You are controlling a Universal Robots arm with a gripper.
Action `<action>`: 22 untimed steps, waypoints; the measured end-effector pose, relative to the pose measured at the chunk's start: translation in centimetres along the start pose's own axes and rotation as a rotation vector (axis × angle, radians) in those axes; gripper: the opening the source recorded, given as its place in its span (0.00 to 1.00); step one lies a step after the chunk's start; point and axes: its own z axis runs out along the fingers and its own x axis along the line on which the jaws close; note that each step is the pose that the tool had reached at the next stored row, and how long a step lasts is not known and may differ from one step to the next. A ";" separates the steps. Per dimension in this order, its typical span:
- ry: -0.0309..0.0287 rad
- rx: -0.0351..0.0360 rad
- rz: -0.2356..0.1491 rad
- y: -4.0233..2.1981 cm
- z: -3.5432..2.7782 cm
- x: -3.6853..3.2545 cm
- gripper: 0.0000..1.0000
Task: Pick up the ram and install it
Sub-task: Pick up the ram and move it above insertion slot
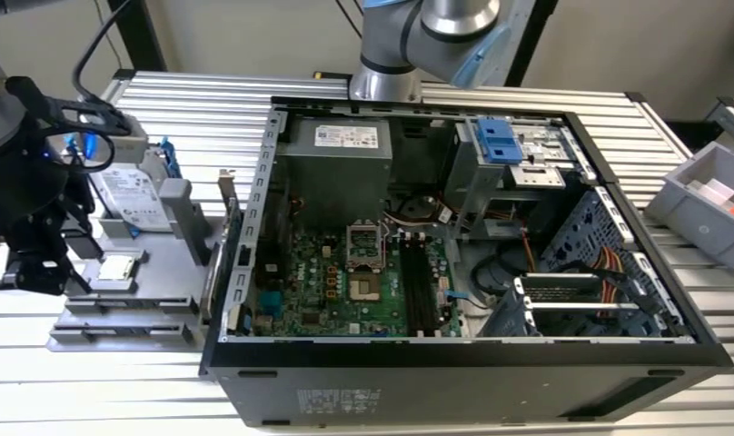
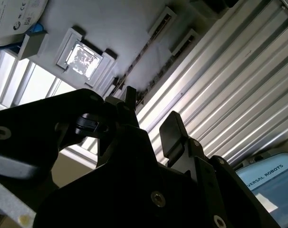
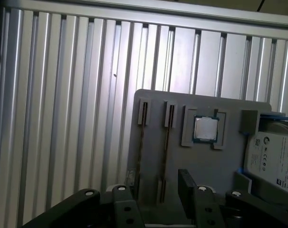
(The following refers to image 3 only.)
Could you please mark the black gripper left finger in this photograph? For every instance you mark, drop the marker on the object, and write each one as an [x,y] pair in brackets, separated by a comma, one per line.
[70,209]

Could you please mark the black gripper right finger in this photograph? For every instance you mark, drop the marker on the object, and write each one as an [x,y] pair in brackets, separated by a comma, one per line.
[205,209]

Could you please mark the grey plastic parts rack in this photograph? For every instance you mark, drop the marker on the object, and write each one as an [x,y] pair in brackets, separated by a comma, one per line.
[205,161]

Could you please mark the silver CPU chip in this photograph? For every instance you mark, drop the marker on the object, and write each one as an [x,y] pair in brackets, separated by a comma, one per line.
[205,128]

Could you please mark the hard disk in blue carrier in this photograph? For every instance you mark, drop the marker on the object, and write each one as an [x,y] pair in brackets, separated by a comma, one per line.
[272,152]

